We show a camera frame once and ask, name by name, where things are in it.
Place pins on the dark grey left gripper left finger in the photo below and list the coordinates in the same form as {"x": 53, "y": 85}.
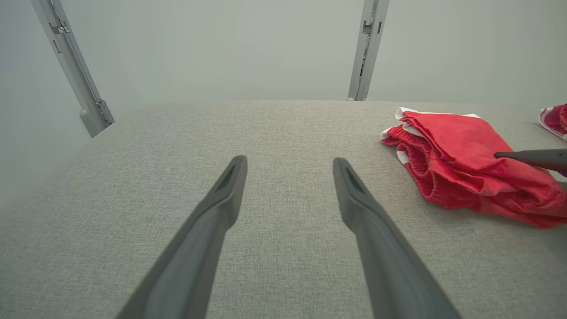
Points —
{"x": 199, "y": 239}

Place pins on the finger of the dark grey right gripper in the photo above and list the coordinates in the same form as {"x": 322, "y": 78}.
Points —
{"x": 540, "y": 157}

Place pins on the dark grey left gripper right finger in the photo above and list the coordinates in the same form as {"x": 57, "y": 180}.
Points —
{"x": 381, "y": 252}

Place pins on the red shirt with white sleeves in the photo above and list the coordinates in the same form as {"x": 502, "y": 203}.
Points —
{"x": 556, "y": 119}

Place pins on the red shorts with white stripe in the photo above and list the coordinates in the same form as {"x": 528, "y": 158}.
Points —
{"x": 456, "y": 150}

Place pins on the grey upright partition post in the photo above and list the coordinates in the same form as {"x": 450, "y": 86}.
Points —
{"x": 370, "y": 44}

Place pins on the grey metal slanted frame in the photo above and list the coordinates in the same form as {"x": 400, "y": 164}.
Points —
{"x": 71, "y": 57}

